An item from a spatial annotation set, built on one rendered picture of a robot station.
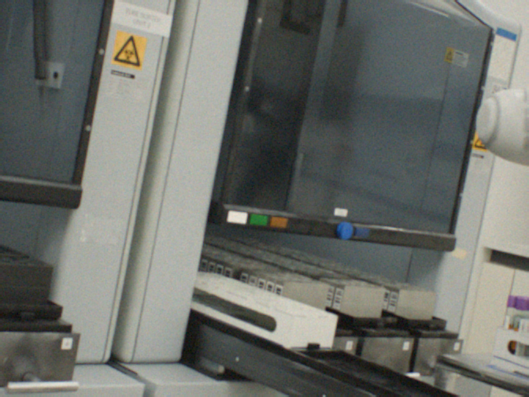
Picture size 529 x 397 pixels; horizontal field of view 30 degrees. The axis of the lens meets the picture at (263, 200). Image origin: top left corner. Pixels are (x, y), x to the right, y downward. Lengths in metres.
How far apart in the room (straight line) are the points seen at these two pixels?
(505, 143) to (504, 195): 2.64
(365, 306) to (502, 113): 0.52
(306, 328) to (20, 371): 0.42
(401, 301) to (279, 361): 0.52
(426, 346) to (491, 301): 2.19
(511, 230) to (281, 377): 2.84
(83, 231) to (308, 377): 0.38
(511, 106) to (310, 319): 0.42
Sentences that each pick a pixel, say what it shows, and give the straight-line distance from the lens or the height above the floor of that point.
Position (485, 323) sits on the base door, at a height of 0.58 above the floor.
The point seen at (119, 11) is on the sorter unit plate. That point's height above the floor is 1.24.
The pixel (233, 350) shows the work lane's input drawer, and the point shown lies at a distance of 1.52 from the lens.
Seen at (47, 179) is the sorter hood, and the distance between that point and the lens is 1.37.
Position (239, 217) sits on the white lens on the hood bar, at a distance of 1.57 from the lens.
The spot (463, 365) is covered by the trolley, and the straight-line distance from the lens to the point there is 1.63.
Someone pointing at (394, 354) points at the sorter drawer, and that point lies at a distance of 1.82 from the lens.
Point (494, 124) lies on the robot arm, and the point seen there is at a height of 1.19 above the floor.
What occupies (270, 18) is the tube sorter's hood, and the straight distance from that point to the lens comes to 1.58.
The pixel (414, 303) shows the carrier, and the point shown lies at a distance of 1.95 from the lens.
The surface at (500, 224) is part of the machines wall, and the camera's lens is 4.14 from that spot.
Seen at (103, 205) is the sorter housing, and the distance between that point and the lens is 1.44.
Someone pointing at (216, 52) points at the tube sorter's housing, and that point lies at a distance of 1.53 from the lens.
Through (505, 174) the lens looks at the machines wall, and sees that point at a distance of 4.11.
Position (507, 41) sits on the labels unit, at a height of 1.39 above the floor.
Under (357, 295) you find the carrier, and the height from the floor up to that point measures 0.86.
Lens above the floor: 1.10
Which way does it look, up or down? 3 degrees down
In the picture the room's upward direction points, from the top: 11 degrees clockwise
